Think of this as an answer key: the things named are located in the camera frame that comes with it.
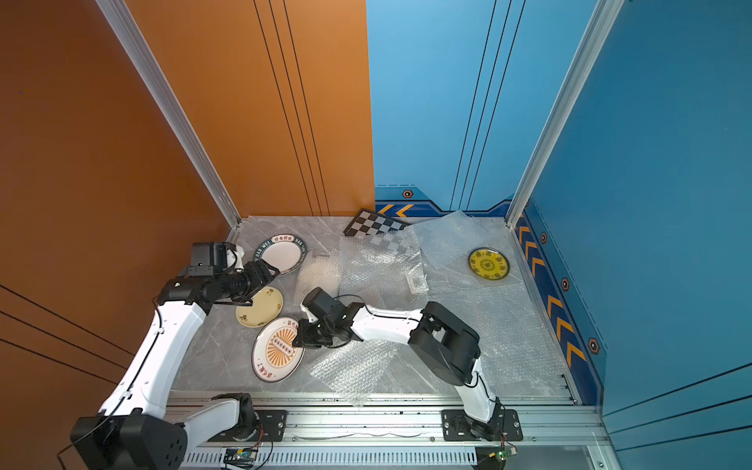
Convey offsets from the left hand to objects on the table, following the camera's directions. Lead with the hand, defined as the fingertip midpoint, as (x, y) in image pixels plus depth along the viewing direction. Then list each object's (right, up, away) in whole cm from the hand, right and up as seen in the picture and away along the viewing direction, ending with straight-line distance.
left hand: (273, 272), depth 79 cm
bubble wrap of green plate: (+53, +9, +30) cm, 62 cm away
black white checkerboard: (+23, +16, +37) cm, 47 cm away
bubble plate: (+7, -2, +21) cm, 22 cm away
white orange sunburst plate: (0, -23, +1) cm, 23 cm away
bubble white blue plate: (-7, +4, +30) cm, 32 cm away
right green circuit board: (+57, -44, -9) cm, 72 cm away
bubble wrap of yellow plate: (+69, -25, +6) cm, 74 cm away
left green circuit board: (-6, -46, -7) cm, 47 cm away
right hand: (+5, -19, 0) cm, 20 cm away
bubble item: (+30, -1, +24) cm, 39 cm away
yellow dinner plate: (+68, +1, +27) cm, 73 cm away
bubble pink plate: (+22, -27, +3) cm, 35 cm away
